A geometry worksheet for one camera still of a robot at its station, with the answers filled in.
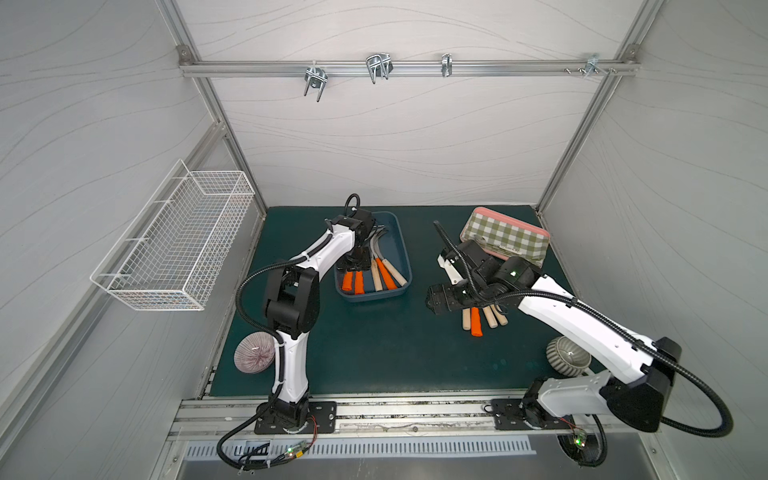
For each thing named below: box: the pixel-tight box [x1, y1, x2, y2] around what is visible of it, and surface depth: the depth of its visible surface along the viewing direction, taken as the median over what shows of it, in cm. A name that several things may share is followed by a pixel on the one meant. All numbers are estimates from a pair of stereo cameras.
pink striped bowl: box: [234, 331, 275, 374], surface depth 83 cm
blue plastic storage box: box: [334, 211, 413, 302], surface depth 101 cm
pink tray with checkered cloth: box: [460, 206, 551, 267], surface depth 113 cm
